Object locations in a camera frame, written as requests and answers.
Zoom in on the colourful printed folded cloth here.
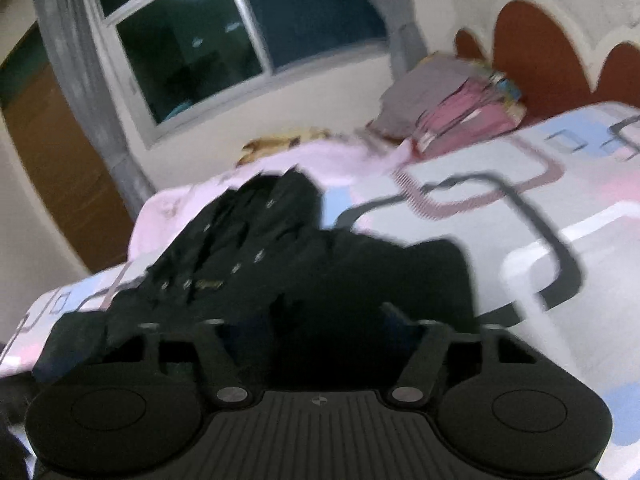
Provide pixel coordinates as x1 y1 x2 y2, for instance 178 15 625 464
480 60 527 113

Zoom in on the grey folded cloth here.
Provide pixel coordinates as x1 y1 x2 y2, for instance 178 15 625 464
367 52 501 141

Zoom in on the patterned bed sheet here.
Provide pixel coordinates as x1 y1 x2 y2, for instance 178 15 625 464
0 101 640 480

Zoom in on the yellow patterned cloth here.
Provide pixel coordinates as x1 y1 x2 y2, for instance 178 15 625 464
237 127 333 166

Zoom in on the pink folded cloth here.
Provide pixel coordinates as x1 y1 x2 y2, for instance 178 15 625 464
410 80 526 158

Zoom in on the grey curtain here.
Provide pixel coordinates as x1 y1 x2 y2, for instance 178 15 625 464
32 0 156 216
345 0 431 76

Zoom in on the red and white headboard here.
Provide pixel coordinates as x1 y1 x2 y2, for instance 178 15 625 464
454 0 640 121

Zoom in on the white framed window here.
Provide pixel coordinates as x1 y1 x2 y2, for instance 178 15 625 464
82 0 396 148

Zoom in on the brown wooden door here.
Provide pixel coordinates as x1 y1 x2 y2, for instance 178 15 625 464
0 20 136 272

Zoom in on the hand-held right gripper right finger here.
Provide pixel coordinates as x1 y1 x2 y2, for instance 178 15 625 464
381 302 508 405

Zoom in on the black puffer jacket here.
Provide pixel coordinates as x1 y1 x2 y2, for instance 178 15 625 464
32 164 476 386

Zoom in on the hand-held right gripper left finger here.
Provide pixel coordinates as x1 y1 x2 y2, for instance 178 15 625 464
136 318 249 405

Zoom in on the pink blanket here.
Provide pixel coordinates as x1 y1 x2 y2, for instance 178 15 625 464
127 132 416 261

